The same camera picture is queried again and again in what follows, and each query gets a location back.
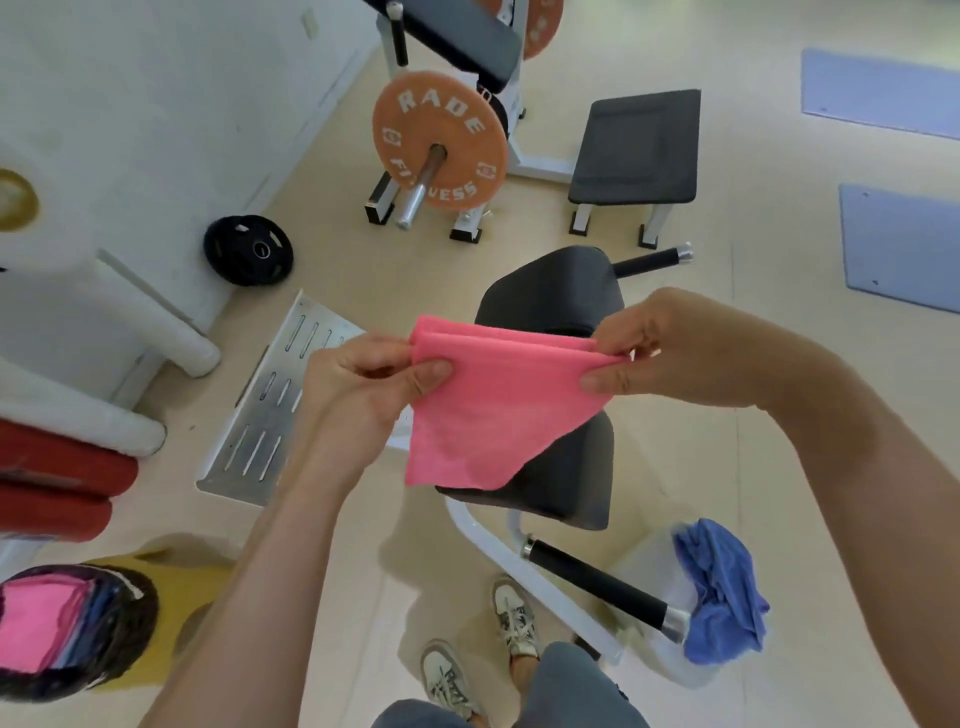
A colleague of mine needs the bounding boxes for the person's left hand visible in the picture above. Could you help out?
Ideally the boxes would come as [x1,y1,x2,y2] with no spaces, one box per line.
[289,333,456,490]

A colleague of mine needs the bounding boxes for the person's right hand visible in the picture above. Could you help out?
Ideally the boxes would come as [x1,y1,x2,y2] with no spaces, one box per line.
[580,287,783,411]

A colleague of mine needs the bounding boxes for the pink cloth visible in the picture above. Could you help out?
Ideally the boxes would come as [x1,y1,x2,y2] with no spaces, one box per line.
[404,315,633,492]

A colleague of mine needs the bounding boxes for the person's right forearm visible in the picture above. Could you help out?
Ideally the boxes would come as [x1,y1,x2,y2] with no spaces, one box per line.
[753,326,960,728]

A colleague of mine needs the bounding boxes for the person's left forearm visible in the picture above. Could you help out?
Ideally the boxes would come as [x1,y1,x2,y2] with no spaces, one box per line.
[141,450,363,728]

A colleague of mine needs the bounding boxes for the black padded machine seat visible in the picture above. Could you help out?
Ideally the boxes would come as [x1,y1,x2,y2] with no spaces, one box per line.
[435,245,627,533]

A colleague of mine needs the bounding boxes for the slotted metal footplate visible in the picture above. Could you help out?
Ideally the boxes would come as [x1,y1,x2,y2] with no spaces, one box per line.
[195,290,369,509]

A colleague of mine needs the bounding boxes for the steel barbell sleeve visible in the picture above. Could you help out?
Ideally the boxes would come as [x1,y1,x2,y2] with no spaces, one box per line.
[394,143,450,231]

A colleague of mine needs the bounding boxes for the white bucket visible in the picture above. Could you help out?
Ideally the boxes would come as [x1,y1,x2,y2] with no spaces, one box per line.
[606,523,755,690]

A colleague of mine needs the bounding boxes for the black weight plate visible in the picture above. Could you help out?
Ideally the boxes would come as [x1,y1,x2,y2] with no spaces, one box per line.
[203,214,295,288]

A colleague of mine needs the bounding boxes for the black flat bench seat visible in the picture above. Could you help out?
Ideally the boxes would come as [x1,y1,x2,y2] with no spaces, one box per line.
[567,88,703,251]

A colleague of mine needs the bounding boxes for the blue cloth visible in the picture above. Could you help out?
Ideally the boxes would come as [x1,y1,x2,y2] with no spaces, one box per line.
[672,518,772,668]

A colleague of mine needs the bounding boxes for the person's right shoe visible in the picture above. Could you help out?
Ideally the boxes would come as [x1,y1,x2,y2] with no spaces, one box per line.
[491,575,542,662]

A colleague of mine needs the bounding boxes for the person's shoe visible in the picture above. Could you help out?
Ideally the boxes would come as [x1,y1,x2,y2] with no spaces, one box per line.
[491,575,542,662]
[419,639,483,723]

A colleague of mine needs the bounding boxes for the large orange weight plate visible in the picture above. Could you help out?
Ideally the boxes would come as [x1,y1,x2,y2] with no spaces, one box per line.
[372,70,510,212]

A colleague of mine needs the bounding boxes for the person's left shoe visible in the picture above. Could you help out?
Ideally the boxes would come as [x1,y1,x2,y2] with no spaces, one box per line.
[419,639,483,723]

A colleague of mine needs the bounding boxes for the blue floor mat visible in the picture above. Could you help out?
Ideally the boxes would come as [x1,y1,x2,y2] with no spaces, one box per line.
[837,183,960,315]
[800,48,960,142]

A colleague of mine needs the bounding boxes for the yellow bin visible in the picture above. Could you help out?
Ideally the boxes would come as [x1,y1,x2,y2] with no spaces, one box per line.
[78,549,235,693]

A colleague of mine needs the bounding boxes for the black machine back pad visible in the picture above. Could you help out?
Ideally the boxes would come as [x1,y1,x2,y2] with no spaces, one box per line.
[363,0,525,96]

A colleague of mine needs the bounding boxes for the red roller pad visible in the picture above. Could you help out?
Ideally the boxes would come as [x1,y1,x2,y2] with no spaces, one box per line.
[0,480,114,544]
[0,418,141,499]

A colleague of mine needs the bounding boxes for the black bag with cloths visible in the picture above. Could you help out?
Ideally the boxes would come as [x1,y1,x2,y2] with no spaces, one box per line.
[0,564,161,705]

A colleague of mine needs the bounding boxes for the short black grip handle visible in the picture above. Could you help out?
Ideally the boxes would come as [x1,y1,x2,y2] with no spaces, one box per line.
[611,241,695,281]

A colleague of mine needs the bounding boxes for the long black grip handle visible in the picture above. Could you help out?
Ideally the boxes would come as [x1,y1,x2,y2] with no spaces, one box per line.
[522,536,692,645]

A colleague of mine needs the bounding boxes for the white plate-loaded machine frame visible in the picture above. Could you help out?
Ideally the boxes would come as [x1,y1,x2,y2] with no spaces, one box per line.
[364,0,595,246]

